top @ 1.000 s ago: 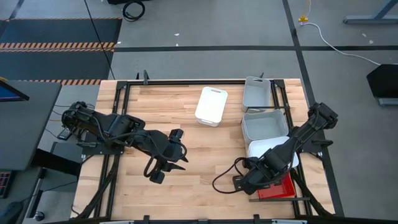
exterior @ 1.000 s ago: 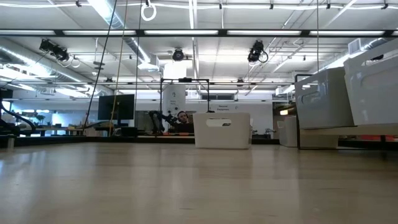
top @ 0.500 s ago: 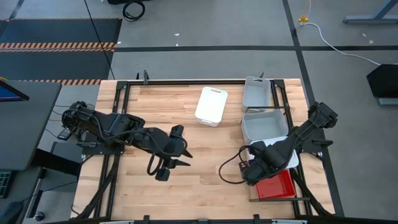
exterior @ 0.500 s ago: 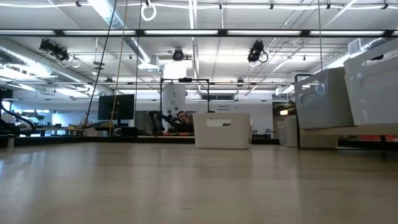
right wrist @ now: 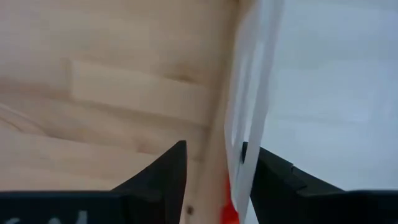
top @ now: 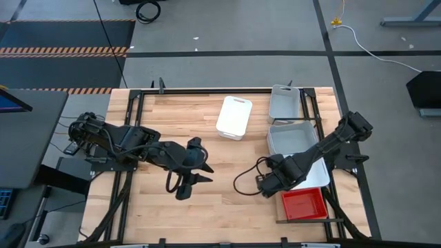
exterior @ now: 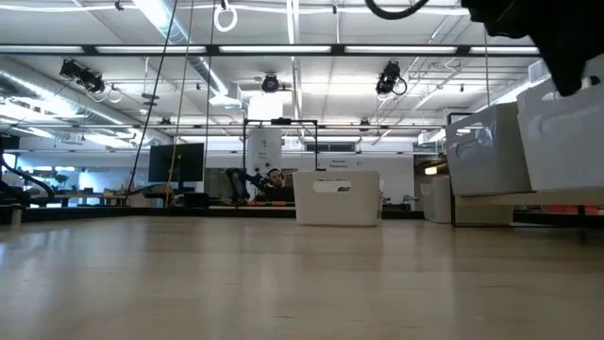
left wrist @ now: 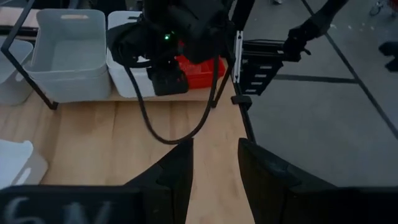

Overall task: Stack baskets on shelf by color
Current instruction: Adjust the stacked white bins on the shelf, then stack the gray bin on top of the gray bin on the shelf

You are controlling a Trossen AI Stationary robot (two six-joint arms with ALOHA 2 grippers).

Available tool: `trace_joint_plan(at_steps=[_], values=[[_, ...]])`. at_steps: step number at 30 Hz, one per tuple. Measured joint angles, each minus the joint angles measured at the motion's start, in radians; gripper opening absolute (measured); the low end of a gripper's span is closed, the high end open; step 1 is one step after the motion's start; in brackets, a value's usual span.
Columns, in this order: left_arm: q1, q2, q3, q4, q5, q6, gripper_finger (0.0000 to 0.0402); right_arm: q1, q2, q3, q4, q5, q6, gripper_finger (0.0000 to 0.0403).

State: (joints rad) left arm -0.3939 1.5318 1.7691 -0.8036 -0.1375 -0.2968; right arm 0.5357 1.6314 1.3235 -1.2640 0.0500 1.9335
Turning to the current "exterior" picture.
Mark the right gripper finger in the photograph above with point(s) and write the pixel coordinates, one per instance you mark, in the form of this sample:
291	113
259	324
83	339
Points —
570	82

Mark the grey plastic basket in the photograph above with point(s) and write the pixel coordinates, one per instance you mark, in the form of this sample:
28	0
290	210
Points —
436	200
491	170

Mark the black background robot arm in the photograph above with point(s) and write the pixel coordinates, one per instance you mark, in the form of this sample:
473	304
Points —
236	184

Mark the black overhead beam with lights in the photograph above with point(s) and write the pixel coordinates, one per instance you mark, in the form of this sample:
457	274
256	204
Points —
337	49

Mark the person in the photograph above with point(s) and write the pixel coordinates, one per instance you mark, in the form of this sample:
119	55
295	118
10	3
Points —
276	181

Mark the white column with signs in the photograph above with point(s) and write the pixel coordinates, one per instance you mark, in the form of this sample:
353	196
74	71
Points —
264	151

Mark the black computer monitor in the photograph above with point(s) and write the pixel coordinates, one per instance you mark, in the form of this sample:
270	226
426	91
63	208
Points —
177	163

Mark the round black ceiling camera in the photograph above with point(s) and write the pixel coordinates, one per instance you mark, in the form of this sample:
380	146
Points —
270	83

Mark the black aluminium table frame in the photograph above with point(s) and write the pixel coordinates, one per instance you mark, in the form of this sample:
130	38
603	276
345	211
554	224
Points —
141	212

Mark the black ceiling camera cluster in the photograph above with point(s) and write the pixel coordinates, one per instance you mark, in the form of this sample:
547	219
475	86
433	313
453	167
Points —
85	78

